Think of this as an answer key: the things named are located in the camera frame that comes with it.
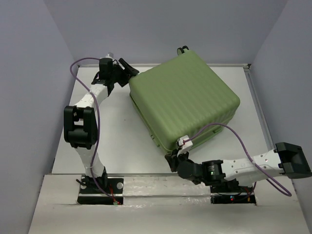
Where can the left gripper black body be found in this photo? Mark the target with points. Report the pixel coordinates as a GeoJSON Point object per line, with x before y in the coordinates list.
{"type": "Point", "coordinates": [119, 75]}

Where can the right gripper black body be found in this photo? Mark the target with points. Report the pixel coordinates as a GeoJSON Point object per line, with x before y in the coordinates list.
{"type": "Point", "coordinates": [176, 160]}

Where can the green suitcase with blue lining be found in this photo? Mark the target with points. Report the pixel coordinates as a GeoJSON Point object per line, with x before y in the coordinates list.
{"type": "Point", "coordinates": [179, 97]}

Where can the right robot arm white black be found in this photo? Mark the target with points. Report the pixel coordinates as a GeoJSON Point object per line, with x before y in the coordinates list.
{"type": "Point", "coordinates": [285, 160]}

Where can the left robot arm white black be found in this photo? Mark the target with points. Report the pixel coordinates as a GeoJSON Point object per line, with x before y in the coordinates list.
{"type": "Point", "coordinates": [81, 122]}

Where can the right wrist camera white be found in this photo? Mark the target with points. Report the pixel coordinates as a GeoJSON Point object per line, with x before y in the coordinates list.
{"type": "Point", "coordinates": [184, 145]}

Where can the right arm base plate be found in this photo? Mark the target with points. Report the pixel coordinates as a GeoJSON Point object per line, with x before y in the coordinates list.
{"type": "Point", "coordinates": [232, 193]}

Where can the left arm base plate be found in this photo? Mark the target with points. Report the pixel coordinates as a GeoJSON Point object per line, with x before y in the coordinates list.
{"type": "Point", "coordinates": [90, 194]}

